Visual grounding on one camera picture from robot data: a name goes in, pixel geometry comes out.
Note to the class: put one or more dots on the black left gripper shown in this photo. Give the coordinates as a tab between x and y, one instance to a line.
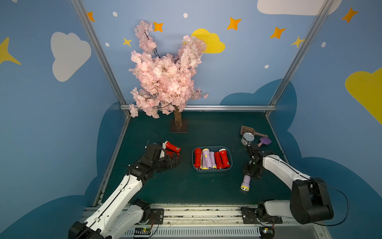
168	161

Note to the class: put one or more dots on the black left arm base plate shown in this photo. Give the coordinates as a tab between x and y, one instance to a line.
152	216

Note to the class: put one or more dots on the purple spatula with pink handle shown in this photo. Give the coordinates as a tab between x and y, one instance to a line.
264	141

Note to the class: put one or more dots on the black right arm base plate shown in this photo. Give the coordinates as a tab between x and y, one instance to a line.
258	216

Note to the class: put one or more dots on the brown plastic litter scoop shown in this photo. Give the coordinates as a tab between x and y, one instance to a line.
246	129

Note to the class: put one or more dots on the left green circuit board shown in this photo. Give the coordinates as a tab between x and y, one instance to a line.
144	232

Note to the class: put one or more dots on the red flashlight group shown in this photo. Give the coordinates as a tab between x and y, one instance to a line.
198	158

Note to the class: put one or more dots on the light purple flashlight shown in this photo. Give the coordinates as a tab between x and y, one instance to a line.
213	162

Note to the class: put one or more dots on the teal plastic storage box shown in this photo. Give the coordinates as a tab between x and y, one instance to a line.
214	149

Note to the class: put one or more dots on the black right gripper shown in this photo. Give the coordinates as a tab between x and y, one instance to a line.
252	171

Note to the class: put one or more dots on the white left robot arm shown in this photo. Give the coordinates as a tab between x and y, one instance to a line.
114	217

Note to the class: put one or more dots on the silver pull-tab tin can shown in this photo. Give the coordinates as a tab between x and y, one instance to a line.
247	138

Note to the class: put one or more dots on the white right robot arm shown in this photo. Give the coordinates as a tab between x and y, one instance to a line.
309	202

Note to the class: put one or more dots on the pink blossom artificial tree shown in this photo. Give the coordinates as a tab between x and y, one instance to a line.
166	81

